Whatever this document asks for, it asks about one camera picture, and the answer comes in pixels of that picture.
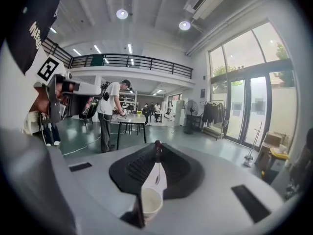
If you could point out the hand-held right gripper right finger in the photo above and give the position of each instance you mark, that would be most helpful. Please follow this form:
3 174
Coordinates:
220 192

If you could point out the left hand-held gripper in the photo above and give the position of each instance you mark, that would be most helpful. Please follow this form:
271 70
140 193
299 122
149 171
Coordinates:
55 106

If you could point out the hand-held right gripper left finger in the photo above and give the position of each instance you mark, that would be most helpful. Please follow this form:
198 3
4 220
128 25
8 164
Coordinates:
97 180

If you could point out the white mug with spoon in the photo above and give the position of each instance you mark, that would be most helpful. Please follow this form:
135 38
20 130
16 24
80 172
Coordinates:
151 204

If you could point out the small metal spoon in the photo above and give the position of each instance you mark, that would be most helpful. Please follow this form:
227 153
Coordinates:
158 148

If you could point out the person's left hand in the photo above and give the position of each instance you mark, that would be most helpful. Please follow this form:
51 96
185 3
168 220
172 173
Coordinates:
41 100

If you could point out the ceiling tube light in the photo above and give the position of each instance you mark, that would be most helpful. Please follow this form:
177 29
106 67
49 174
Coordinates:
77 52
97 49
129 48

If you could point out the long black balcony railing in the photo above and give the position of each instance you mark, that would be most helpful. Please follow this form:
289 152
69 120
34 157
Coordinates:
127 61

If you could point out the pink checked tablecloth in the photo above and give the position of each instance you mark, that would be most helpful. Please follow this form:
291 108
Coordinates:
149 179

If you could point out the white table with black legs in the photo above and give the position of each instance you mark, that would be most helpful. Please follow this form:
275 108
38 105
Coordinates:
132 119

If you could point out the cardboard box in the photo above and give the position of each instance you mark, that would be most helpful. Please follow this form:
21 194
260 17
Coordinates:
272 138

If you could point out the clothes rack with dark clothes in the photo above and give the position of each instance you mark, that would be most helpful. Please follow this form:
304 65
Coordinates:
214 114

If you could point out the round ceiling light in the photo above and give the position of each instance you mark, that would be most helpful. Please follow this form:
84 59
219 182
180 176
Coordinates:
121 13
184 25

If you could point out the black standing fan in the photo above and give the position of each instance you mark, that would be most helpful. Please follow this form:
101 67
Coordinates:
190 109

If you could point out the person's black shirt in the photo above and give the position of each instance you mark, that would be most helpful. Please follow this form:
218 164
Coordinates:
29 21

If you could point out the white cabinet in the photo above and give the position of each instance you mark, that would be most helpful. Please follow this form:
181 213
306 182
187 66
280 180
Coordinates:
178 112

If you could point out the white ceiling air conditioner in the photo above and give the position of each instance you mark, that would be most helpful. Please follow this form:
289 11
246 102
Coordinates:
203 1

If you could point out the white ceiling pipes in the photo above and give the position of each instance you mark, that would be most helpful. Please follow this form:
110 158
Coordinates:
220 26

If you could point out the wall notice sign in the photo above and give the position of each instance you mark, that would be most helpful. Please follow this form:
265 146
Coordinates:
202 93

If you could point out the tall glass door wall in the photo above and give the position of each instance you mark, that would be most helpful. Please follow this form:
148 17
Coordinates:
254 82

